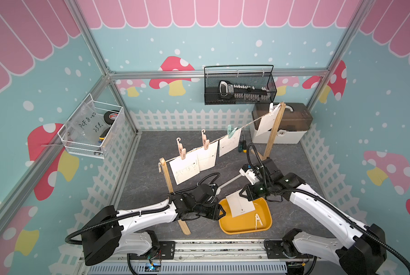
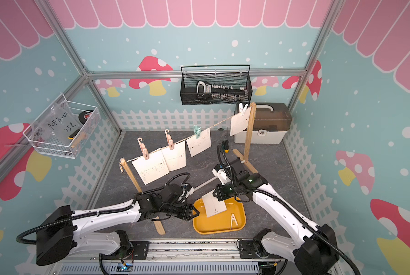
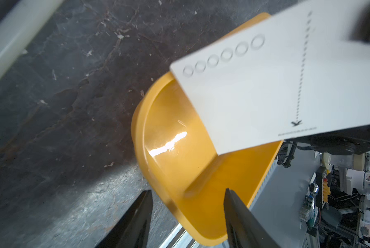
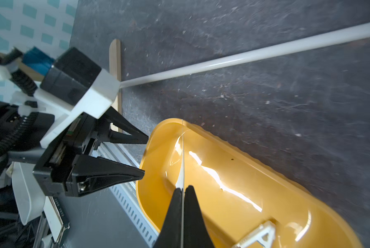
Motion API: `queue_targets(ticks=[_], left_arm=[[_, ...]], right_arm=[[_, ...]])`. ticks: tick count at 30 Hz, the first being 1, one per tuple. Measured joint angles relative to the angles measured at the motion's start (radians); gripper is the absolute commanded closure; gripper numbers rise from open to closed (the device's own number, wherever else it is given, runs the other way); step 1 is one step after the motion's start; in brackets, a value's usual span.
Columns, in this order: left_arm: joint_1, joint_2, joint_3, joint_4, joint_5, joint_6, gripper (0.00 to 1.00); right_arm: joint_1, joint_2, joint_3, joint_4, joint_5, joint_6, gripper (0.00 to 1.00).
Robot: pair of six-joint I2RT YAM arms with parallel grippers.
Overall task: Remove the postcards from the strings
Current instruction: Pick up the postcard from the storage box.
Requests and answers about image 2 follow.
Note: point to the clear wire wall basket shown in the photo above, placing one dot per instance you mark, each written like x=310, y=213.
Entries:
x=48, y=134

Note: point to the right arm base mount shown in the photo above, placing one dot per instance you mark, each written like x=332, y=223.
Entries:
x=250, y=249

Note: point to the yellow plastic tray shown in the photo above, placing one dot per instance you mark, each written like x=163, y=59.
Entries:
x=219, y=223

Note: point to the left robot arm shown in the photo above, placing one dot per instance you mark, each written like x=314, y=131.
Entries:
x=67, y=232

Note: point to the brown white toolbox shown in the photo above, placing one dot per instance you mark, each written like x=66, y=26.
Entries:
x=272, y=121

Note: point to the postcard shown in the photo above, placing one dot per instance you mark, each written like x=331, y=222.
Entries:
x=176, y=158
x=212, y=205
x=239, y=122
x=200, y=144
x=151, y=169

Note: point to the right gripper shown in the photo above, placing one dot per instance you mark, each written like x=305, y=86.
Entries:
x=221, y=195

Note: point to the yellow black utility knife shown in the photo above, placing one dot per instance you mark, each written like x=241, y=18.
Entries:
x=74, y=134

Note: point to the black white tool in basket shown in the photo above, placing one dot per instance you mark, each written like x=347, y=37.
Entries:
x=220, y=92

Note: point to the green yellow screwdriver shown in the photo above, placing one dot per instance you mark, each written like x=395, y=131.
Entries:
x=225, y=146

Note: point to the black mesh wall basket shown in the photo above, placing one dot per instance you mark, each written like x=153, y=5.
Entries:
x=228, y=75

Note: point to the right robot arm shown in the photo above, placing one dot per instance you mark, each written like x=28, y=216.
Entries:
x=312, y=248

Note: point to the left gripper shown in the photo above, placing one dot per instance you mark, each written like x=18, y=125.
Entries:
x=187, y=209

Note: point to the green clothespin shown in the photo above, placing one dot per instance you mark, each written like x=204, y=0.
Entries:
x=197, y=131

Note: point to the white clothespin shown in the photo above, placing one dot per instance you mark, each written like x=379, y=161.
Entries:
x=242, y=108
x=234, y=224

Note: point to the black tape roll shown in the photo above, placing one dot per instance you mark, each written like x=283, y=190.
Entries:
x=84, y=116

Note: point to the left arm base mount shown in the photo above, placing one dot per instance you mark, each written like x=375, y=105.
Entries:
x=134, y=250

